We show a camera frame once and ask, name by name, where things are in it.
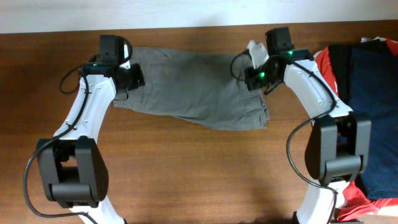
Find grey shorts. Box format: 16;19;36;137
113;47;269;131

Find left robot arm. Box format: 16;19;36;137
26;35;145;223

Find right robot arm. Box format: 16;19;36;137
244;27;371;224

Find red garment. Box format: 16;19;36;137
315;47;397;222

